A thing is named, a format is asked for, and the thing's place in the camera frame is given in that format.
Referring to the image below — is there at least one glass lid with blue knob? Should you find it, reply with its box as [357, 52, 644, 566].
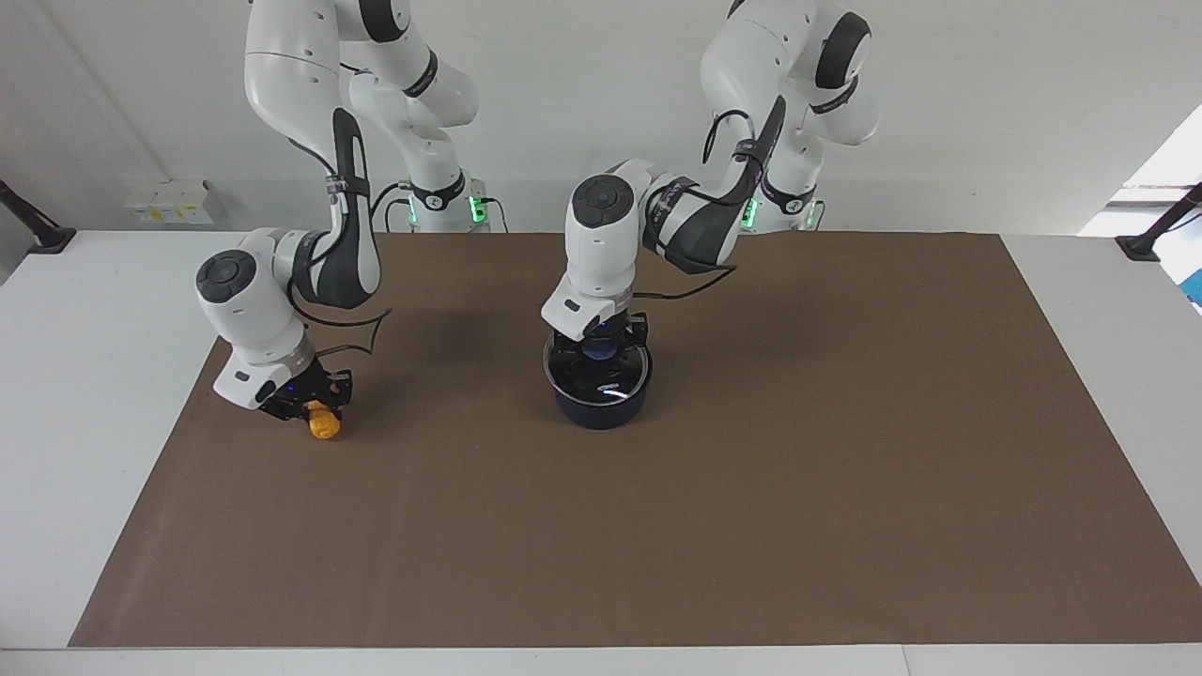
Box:
[545, 330, 653, 405]

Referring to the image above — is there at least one brown table mat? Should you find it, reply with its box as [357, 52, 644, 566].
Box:
[68, 232, 1202, 649]

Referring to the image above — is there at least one black clamp stand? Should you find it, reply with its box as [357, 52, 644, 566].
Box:
[1116, 183, 1202, 262]
[0, 178, 78, 255]

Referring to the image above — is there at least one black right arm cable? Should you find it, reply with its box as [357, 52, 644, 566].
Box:
[286, 272, 393, 356]

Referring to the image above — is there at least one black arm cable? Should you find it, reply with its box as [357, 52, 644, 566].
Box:
[639, 110, 782, 302]
[286, 272, 393, 356]

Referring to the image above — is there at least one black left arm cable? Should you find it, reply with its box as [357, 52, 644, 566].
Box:
[639, 110, 782, 302]

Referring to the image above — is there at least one blue saucepan with handle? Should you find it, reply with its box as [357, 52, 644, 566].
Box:
[544, 330, 654, 431]

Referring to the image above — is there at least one black base power cable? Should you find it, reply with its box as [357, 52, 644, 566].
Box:
[370, 181, 412, 233]

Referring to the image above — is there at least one white wall socket box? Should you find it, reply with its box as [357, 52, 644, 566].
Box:
[125, 179, 215, 226]

